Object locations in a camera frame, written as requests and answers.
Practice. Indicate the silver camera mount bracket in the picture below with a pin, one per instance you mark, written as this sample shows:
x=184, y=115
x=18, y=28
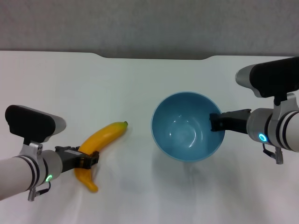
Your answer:
x=286, y=102
x=32, y=149

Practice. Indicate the yellow banana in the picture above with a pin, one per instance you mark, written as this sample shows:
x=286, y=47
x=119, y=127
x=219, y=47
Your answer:
x=105, y=133

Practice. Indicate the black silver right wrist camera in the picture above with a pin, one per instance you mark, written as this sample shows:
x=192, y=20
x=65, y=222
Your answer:
x=273, y=74

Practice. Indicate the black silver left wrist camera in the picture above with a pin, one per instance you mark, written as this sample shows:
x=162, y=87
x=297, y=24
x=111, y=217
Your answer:
x=30, y=121

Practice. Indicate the silver right camera mount bracket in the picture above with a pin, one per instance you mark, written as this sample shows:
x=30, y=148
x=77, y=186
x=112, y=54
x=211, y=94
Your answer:
x=286, y=102

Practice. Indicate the light blue bowl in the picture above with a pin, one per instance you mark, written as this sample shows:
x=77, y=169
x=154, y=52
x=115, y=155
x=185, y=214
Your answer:
x=182, y=140

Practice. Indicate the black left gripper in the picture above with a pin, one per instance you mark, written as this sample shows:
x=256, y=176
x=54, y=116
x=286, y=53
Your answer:
x=70, y=161

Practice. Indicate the silver left camera mount bracket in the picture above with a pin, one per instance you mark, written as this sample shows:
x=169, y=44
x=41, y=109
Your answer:
x=32, y=149

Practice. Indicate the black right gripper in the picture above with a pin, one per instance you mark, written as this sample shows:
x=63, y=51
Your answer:
x=236, y=122

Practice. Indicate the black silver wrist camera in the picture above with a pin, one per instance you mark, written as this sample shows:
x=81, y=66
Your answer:
x=30, y=121
x=273, y=74

